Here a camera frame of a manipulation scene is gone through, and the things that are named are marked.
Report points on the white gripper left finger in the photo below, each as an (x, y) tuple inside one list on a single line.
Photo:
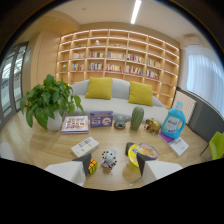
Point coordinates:
[(68, 170)]

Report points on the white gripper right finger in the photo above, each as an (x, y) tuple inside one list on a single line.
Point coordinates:
[(156, 169)]

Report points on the green ceramic cactus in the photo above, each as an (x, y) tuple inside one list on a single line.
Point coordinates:
[(137, 118)]

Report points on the yellow round tin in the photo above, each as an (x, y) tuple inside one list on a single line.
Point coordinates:
[(142, 152)]

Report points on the rubik's cube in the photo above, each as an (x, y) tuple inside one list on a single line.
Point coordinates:
[(93, 166)]

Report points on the small white box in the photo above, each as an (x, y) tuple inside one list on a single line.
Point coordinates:
[(84, 146)]

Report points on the white book with purple cover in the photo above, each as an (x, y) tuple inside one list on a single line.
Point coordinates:
[(174, 144)]

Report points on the white spotted toy figure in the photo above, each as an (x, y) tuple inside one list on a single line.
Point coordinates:
[(109, 159)]

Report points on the golden elephant figurine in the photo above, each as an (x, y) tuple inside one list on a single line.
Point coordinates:
[(153, 125)]

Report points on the colourful picture book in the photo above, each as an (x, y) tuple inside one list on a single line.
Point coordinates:
[(75, 124)]

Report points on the blue detergent bottle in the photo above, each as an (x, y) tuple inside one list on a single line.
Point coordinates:
[(173, 121)]

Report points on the small grey-green figurine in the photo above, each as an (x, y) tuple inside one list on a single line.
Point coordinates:
[(120, 122)]

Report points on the purple box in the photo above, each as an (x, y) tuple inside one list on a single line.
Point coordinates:
[(101, 118)]

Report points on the green chair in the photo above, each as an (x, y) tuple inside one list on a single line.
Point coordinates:
[(217, 145)]

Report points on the white radiator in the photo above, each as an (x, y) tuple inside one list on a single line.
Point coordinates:
[(185, 104)]

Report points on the green leafy potted plant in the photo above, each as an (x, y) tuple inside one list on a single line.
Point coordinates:
[(46, 100)]

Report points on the yellow cushion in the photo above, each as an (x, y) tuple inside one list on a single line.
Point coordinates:
[(99, 88), (141, 93)]

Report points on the grey sofa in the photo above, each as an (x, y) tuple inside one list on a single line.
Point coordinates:
[(116, 100)]

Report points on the white window curtain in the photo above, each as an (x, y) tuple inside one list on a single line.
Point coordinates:
[(205, 80)]

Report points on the glass door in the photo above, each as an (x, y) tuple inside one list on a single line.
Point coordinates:
[(10, 81)]

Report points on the white air conditioner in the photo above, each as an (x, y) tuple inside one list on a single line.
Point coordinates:
[(191, 40)]

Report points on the ceiling strip light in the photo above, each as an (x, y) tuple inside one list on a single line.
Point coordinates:
[(135, 11)]

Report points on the wooden bookshelf wall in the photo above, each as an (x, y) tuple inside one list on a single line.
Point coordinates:
[(116, 60)]

